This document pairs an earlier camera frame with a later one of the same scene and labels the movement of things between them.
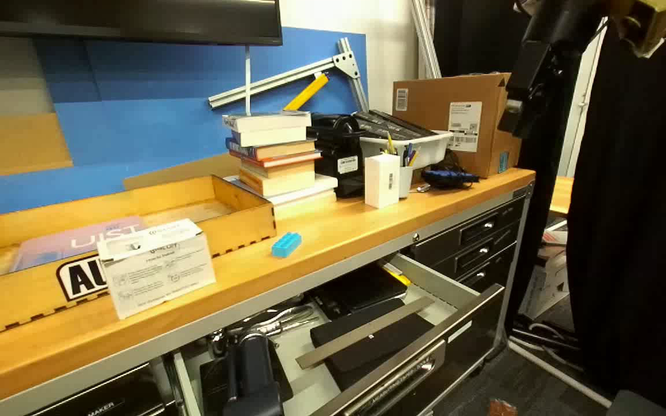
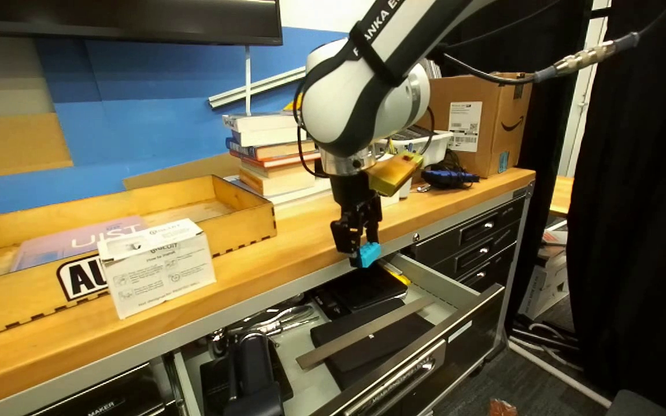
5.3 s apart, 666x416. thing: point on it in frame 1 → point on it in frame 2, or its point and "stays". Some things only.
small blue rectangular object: (284, 246) → (367, 251)
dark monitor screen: (204, 20) stays
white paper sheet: (156, 263) stays
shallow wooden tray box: (26, 266) stays
